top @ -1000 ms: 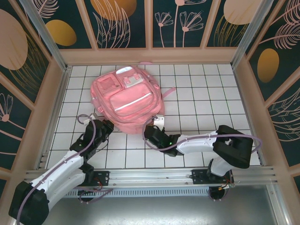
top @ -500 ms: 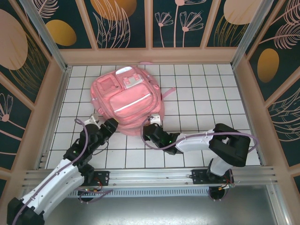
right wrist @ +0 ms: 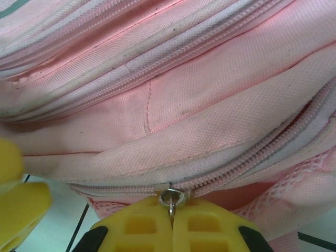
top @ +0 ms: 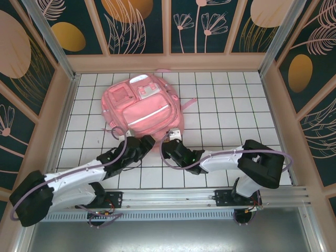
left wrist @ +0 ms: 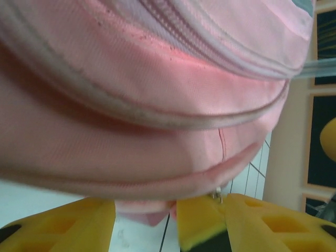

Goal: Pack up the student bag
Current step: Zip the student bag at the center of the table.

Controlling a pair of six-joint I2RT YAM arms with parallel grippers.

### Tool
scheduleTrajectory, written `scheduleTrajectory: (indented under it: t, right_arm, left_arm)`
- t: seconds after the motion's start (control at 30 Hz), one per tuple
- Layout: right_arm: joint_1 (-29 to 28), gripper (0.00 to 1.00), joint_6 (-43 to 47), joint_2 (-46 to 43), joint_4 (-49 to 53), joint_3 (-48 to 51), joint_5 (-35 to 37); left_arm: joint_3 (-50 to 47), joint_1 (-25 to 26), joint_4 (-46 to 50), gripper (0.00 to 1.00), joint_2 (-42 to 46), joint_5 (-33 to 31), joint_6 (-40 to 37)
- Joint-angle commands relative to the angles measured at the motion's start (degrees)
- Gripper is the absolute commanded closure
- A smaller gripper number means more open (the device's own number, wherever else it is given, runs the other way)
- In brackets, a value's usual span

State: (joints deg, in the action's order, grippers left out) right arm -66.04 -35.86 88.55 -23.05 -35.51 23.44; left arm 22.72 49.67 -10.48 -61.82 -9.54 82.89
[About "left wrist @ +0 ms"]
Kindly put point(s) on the pink backpack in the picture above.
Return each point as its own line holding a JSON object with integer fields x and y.
{"x": 131, "y": 105}

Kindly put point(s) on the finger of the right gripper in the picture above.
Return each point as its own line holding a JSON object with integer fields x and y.
{"x": 199, "y": 218}

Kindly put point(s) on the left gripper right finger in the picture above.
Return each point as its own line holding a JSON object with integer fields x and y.
{"x": 275, "y": 228}

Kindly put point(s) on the aluminium frame post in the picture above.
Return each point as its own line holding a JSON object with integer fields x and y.
{"x": 320, "y": 68}

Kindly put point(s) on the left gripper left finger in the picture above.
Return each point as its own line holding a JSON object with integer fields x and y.
{"x": 52, "y": 231}

